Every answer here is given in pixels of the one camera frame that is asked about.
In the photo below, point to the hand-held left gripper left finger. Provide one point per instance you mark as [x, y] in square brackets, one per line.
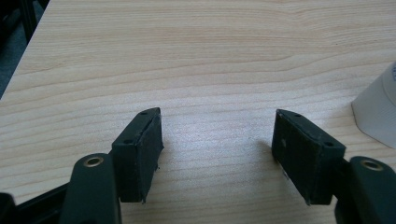
[137, 155]

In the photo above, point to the black metal stand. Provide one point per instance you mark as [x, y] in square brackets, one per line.
[21, 15]

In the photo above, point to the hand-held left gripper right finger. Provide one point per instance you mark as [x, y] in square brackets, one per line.
[306, 155]

